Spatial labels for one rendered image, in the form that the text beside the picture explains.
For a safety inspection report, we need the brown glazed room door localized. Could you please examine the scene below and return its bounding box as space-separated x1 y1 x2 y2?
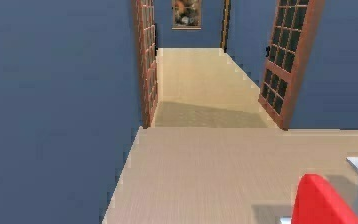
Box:
258 0 327 131
131 0 160 130

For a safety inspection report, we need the red chair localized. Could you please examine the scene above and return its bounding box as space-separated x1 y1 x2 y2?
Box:
291 173 358 224

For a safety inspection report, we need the framed wall picture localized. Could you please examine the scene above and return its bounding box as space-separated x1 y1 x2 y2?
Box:
171 0 202 31

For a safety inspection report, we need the yellow door frame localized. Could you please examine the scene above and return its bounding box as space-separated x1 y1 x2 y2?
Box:
219 0 232 53

